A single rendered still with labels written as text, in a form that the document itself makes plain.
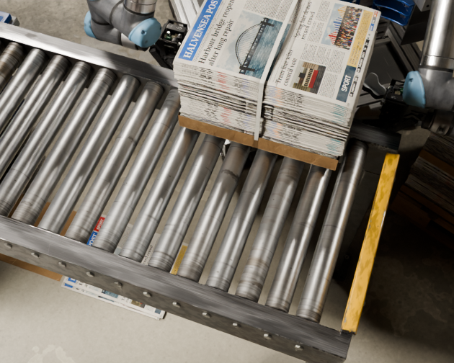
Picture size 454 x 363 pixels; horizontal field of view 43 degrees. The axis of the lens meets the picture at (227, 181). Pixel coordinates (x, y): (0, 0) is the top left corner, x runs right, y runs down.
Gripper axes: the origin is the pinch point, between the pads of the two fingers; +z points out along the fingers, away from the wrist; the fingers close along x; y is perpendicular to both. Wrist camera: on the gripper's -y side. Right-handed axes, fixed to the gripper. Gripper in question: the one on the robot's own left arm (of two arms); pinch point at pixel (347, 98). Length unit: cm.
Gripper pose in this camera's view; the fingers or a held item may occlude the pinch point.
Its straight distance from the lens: 147.8
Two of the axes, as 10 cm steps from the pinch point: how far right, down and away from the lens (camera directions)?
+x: -3.3, 8.2, -4.6
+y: 0.0, -4.9, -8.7
